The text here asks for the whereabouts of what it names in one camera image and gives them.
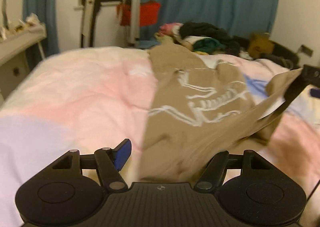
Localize tan t-shirt white print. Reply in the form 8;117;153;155
139;44;300;182

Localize pile of mixed clothes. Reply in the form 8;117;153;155
154;22;253;61

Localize black armchair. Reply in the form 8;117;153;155
233;36;299;70

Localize brown paper bag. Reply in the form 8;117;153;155
247;33;274;59

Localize pastel tie-dye duvet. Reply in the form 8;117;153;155
1;47;319;226

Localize white dressing table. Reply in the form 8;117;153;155
1;23;47;103

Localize red cloth bag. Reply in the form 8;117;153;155
117;0;161;27

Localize cosmetic bottles on table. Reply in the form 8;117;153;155
1;0;45;42

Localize white black chair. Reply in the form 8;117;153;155
80;0;100;48

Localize garment steamer stand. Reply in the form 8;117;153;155
118;0;141;48

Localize left teal curtain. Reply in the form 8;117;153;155
22;0;60;57

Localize wall power socket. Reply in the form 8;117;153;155
299;45;313;57

